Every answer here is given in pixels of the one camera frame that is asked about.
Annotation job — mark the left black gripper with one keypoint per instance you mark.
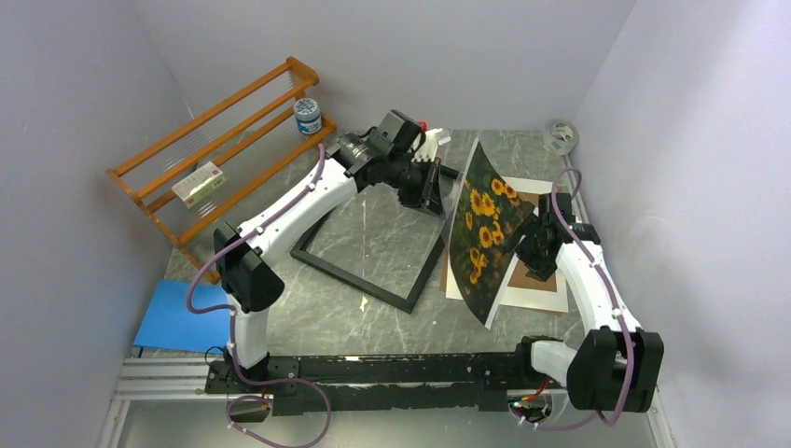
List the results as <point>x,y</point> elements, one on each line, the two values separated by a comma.
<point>432,198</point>

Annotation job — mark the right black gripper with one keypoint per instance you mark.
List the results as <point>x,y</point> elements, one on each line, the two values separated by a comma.
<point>539,269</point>

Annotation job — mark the sunflower photo print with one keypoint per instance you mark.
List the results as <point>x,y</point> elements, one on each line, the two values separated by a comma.
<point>487,212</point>

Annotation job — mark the black picture frame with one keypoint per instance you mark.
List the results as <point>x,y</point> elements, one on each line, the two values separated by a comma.
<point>374,245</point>

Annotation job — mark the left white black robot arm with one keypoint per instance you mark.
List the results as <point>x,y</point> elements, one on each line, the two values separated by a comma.
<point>246,254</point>

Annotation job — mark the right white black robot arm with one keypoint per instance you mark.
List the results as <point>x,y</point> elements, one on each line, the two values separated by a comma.
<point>616,367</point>

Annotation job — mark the white mat board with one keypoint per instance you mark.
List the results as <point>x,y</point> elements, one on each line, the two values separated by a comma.
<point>525,292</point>

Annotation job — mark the clear tape roll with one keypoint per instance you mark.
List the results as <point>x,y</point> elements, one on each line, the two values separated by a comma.
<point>559,137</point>

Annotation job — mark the blue white jar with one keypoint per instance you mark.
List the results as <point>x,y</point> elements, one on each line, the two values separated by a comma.
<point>308,116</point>

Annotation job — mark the white red small box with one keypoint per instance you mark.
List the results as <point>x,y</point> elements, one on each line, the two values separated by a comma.
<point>199,184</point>

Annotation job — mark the orange wooden rack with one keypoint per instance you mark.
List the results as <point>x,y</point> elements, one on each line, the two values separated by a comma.
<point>252,137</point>

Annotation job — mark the blue paper sheet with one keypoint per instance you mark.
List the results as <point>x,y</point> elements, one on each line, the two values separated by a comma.
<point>168,324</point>

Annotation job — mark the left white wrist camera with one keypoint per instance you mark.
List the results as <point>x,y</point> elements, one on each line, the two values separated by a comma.
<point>425,146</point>

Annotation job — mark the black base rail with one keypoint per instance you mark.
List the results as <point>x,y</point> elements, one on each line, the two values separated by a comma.
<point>488,382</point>

